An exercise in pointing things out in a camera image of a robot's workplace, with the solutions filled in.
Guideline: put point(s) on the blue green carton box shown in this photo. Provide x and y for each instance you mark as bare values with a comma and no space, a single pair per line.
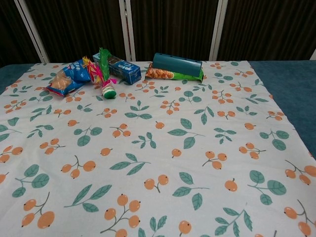
126,71

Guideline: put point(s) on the green nut snack bag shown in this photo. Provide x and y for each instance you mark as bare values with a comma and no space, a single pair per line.
160,73

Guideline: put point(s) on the floral orange fruit tablecloth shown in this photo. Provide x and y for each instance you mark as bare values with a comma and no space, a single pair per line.
158,172

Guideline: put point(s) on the colourful feather shuttlecock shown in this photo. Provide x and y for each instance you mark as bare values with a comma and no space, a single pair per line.
108,92

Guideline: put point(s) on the teal plastic cylinder holder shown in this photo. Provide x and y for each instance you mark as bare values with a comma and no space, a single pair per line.
175,64

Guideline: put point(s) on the blue snack bag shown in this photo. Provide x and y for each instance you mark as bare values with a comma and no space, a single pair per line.
71,75

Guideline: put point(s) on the dark folding screen white frame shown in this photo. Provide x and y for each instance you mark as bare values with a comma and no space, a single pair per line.
172,24

